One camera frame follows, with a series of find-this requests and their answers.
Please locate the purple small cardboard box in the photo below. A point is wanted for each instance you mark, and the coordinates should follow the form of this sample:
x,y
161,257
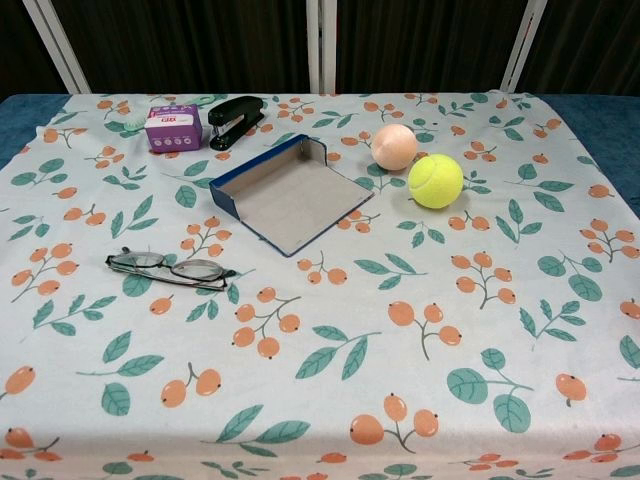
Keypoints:
x,y
172,135

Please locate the blue glasses case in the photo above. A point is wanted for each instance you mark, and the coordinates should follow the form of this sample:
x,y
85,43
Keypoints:
x,y
290,200

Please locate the black stapler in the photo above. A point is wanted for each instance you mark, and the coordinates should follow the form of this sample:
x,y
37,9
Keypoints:
x,y
235,107

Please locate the peach coloured ball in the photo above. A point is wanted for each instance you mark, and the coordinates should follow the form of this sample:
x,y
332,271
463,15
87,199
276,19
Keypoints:
x,y
394,147

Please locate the mint green brush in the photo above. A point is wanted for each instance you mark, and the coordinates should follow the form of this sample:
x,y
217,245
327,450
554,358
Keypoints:
x,y
131,122

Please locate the floral white tablecloth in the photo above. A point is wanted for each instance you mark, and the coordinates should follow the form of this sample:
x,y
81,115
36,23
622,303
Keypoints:
x,y
320,350

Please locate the black framed eyeglasses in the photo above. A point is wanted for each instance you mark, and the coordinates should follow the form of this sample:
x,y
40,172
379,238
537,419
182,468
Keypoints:
x,y
200,270

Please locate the yellow tennis ball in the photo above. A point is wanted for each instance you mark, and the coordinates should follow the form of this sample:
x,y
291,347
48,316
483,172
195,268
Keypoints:
x,y
436,181

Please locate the dark pleated curtain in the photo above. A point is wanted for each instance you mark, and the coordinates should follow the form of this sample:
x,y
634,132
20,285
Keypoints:
x,y
200,45

